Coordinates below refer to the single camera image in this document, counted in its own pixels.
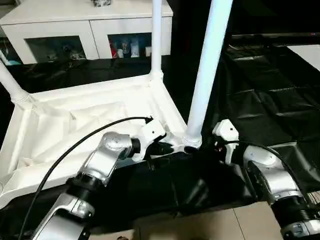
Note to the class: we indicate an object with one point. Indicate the white plastic table top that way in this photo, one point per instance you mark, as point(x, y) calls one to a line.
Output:
point(75, 120)

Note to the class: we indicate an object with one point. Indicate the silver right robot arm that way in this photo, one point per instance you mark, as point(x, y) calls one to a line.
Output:
point(272, 177)

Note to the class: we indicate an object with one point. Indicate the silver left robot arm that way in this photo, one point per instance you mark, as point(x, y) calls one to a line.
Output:
point(95, 170)

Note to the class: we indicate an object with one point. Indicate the black plastic mat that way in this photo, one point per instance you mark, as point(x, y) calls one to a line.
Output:
point(280, 115)

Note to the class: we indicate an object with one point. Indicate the small white jar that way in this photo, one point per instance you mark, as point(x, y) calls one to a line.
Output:
point(120, 52)

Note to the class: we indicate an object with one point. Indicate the tall clear bottle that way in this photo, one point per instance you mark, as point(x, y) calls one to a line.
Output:
point(134, 46)

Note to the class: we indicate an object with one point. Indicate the red bottle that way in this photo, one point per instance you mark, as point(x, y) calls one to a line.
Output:
point(113, 50)

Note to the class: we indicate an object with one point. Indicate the white flat board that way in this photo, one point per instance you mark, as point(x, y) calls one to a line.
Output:
point(307, 55)

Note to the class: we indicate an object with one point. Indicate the small dark grey bundle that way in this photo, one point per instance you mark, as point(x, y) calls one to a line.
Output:
point(101, 2)

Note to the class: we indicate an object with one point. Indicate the white cabinet with glass doors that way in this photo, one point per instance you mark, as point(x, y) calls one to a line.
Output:
point(50, 25)

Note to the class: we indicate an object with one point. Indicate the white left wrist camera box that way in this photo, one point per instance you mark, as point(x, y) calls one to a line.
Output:
point(150, 137)

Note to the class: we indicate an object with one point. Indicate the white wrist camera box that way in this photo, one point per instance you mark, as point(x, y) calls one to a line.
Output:
point(225, 135)
point(150, 137)

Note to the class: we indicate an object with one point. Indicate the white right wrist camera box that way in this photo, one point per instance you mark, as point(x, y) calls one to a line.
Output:
point(225, 135)

